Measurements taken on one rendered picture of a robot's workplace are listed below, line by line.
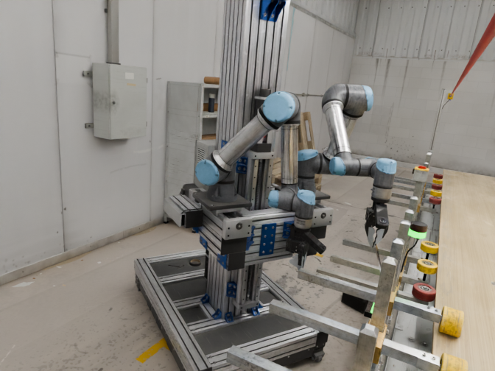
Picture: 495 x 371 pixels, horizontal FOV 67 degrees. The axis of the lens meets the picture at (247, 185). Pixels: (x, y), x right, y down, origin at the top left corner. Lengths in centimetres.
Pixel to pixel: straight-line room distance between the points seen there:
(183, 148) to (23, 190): 154
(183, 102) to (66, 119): 117
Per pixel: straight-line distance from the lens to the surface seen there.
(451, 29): 949
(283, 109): 147
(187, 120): 388
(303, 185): 203
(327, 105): 175
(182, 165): 399
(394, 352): 113
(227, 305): 235
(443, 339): 135
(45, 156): 327
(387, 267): 106
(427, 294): 157
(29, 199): 328
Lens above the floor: 159
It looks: 15 degrees down
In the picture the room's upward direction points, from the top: 5 degrees clockwise
